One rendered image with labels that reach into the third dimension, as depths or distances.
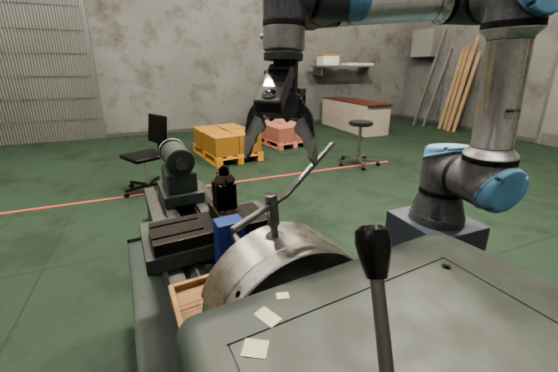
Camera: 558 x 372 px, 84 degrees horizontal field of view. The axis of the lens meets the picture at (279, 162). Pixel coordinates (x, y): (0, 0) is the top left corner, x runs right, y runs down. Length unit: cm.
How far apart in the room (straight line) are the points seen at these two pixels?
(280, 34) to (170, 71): 743
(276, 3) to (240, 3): 780
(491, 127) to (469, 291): 43
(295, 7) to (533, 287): 53
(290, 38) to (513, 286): 49
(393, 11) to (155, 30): 737
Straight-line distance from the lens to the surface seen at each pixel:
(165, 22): 801
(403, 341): 41
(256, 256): 56
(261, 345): 38
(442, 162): 94
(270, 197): 54
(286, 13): 57
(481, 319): 47
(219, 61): 811
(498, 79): 83
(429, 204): 99
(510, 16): 81
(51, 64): 809
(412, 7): 83
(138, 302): 163
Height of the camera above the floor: 154
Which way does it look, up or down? 17 degrees down
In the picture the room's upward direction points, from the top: straight up
